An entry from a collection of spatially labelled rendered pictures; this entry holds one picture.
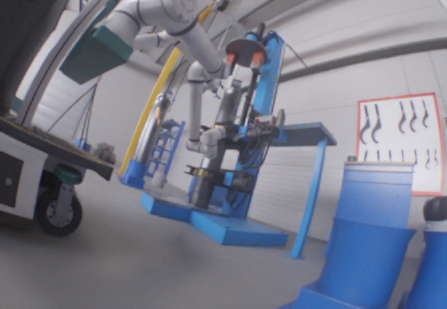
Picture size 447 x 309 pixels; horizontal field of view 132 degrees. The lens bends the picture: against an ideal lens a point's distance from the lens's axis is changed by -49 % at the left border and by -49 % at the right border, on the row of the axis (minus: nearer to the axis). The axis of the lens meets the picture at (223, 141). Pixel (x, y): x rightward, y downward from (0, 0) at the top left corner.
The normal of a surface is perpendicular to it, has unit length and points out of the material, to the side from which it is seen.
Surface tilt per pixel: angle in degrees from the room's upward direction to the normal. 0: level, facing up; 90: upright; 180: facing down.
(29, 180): 90
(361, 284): 90
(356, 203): 90
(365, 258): 90
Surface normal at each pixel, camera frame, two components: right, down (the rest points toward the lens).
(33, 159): 0.83, 0.11
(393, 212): -0.75, -0.38
